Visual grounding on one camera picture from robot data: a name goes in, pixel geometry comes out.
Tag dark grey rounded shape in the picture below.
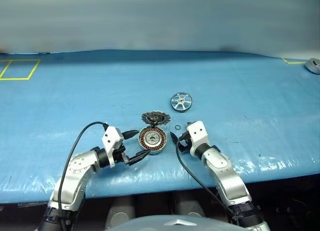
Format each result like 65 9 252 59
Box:
174 192 209 220
104 195 136 230

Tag silver motor housing copper windings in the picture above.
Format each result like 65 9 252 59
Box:
137 125 168 157

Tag blue plastic table cover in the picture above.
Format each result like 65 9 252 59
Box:
0 49 320 205

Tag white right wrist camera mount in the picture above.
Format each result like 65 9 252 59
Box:
186 120 210 157

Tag grey robot chest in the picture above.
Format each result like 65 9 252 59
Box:
106 214 241 231

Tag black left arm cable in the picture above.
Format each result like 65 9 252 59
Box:
57 121 109 231

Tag black toothed motor lid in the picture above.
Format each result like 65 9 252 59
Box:
140 110 172 126

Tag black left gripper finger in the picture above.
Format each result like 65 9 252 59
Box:
123 129 140 141
128 150 151 166

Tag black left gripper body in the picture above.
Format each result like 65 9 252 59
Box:
113 131 133 167

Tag silver spoked rotor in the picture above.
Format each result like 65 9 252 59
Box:
170 91 193 113

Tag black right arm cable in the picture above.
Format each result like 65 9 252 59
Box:
175 138 245 229

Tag grey tape roll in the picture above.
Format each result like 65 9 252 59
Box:
304 57 320 75

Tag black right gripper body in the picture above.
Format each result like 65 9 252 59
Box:
177 130 193 155

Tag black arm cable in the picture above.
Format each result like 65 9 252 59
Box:
57 121 109 231
175 138 245 229

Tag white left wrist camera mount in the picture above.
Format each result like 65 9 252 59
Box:
101 125 125 168

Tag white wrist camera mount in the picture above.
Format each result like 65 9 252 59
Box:
186 120 210 157
101 125 125 168

